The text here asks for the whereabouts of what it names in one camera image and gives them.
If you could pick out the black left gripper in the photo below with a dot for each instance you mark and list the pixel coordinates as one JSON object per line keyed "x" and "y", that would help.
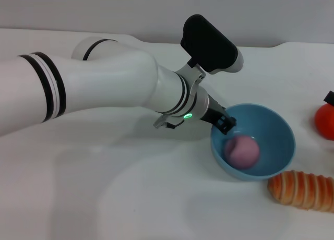
{"x": 212, "y": 112}

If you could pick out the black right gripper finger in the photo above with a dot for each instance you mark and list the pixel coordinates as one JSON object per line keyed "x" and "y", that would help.
{"x": 330, "y": 97}

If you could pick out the pink toy peach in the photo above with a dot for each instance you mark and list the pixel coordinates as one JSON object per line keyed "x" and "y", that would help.
{"x": 242, "y": 152}

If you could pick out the blue bowl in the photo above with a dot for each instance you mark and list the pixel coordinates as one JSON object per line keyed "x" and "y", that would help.
{"x": 274, "y": 146}

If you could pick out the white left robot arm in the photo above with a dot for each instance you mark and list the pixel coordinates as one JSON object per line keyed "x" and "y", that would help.
{"x": 104, "y": 78}

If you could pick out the red toy tomato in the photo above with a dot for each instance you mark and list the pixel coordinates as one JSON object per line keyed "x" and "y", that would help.
{"x": 326, "y": 122}

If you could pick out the orange striped toy bread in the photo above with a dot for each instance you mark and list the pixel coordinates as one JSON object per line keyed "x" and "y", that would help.
{"x": 300, "y": 190}

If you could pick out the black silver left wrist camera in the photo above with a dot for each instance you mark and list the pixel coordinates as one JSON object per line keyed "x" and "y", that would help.
{"x": 208, "y": 44}

